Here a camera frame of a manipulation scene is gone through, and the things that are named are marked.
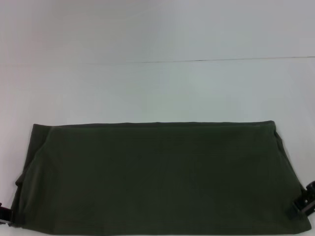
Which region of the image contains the dark green FREE print t-shirt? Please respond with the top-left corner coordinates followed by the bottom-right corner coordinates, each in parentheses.
top-left (10, 120), bottom-right (315, 234)

